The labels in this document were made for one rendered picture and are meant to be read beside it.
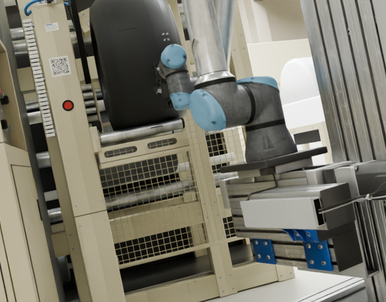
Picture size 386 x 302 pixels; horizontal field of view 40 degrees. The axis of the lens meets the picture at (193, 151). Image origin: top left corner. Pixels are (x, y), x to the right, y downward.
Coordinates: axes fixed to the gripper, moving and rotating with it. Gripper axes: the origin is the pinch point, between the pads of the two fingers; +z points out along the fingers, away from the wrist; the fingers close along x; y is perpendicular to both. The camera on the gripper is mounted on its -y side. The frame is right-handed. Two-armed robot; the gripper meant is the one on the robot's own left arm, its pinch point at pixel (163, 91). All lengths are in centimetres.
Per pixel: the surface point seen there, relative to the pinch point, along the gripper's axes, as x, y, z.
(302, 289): -58, -93, 71
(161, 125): 0.5, -8.5, 19.2
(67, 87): 33.4, 14.7, 24.1
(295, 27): -420, 270, 773
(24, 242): 51, -43, -47
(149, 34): 0.0, 23.0, 1.9
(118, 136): 18.1, -9.6, 19.4
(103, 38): 16.8, 25.4, 5.1
